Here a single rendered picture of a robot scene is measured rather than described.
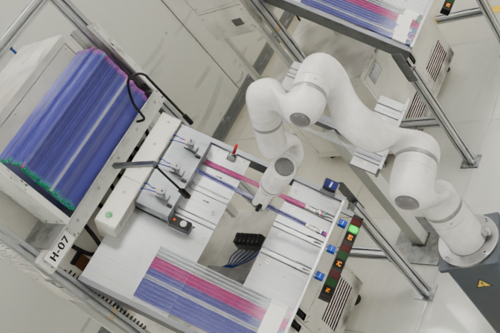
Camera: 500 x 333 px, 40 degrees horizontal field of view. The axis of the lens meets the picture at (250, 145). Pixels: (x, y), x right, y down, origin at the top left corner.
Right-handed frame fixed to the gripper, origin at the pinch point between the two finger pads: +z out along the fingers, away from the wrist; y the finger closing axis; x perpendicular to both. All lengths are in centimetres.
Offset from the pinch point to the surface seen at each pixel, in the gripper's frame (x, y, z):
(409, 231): 68, -46, 53
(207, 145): -26.5, -14.6, 10.6
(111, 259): -36, 38, 18
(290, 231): 15.0, 0.3, 9.8
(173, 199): -27.1, 10.4, 10.7
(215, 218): -10.9, 8.0, 14.1
